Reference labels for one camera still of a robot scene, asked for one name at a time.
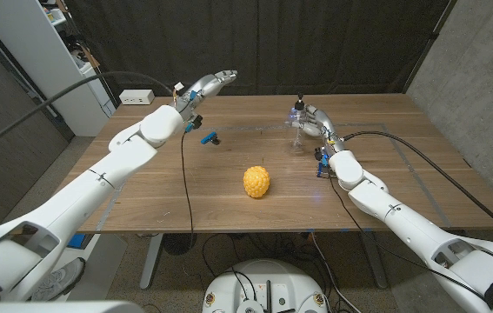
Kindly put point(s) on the white power strip box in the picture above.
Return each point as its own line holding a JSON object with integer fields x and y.
{"x": 136, "y": 97}

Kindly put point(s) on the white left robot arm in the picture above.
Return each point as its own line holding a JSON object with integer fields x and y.
{"x": 98, "y": 178}

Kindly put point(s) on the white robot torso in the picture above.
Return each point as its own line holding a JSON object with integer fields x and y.
{"x": 55, "y": 308}

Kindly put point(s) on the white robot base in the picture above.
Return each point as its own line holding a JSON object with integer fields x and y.
{"x": 263, "y": 282}

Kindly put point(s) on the blue clip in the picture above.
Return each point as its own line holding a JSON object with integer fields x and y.
{"x": 208, "y": 138}

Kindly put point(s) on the grey sneaker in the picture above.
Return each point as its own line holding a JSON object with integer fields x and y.
{"x": 61, "y": 278}

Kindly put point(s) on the black curtain frame pole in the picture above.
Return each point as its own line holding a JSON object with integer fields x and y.
{"x": 431, "y": 41}

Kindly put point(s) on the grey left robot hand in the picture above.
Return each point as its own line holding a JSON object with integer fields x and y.
{"x": 209, "y": 86}

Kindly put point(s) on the clear pump dispenser bottle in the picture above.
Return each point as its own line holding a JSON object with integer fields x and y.
{"x": 299, "y": 104}

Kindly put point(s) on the white cabinet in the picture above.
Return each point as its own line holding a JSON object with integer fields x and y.
{"x": 33, "y": 48}

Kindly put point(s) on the blue black floor device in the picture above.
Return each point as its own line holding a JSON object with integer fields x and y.
{"x": 77, "y": 241}

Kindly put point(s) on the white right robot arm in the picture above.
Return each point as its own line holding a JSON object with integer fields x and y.
{"x": 402, "y": 217}

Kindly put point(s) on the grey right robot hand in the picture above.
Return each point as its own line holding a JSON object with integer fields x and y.
{"x": 324, "y": 124}

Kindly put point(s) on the blue metal clamp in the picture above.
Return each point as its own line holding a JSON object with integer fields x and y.
{"x": 322, "y": 173}

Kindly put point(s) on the black round fan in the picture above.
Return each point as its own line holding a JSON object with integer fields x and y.
{"x": 178, "y": 244}

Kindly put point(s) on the yellow bumpy toy orange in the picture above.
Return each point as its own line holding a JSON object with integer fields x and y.
{"x": 256, "y": 181}

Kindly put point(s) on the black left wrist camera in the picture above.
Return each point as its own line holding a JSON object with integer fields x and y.
{"x": 195, "y": 122}

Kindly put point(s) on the grey table leg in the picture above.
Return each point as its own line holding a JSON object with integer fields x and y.
{"x": 150, "y": 261}
{"x": 374, "y": 261}

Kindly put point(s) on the black fabric curtain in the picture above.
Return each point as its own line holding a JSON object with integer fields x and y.
{"x": 315, "y": 43}

